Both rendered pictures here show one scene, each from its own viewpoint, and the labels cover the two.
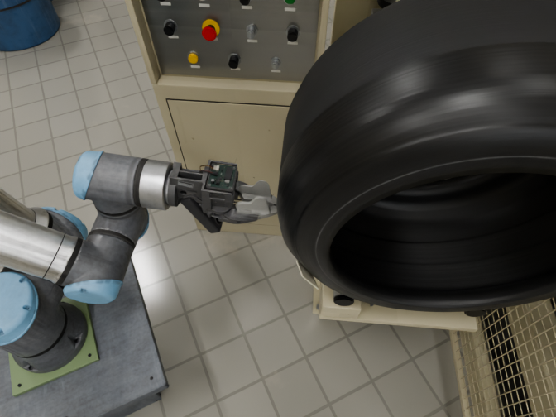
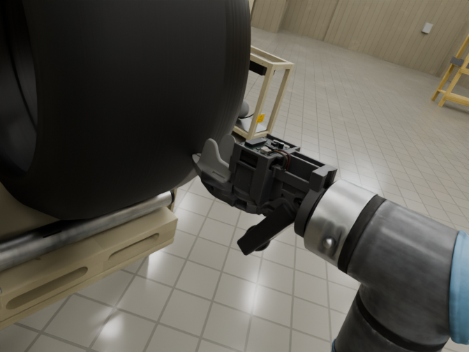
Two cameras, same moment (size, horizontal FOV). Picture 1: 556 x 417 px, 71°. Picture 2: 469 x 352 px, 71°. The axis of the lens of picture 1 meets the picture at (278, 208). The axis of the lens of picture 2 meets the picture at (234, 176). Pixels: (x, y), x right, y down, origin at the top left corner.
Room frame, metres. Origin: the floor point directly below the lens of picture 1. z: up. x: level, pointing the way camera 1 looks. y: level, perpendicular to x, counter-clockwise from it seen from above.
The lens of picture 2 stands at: (0.78, 0.25, 1.34)
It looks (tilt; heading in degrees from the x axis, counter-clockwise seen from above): 31 degrees down; 208
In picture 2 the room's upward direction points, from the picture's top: 17 degrees clockwise
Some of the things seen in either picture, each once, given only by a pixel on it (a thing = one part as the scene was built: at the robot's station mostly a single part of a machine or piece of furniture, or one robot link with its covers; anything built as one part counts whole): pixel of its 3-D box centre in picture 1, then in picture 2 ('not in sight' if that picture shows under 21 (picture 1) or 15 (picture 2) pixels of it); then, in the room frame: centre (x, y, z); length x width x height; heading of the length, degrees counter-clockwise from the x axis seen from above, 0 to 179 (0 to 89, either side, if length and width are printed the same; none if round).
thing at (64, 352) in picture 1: (43, 332); not in sight; (0.33, 0.63, 0.67); 0.19 x 0.19 x 0.10
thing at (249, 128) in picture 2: not in sight; (246, 94); (-1.94, -1.34, 0.40); 0.60 x 0.35 x 0.80; 85
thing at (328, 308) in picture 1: (339, 245); (91, 247); (0.50, -0.16, 0.83); 0.36 x 0.09 x 0.06; 175
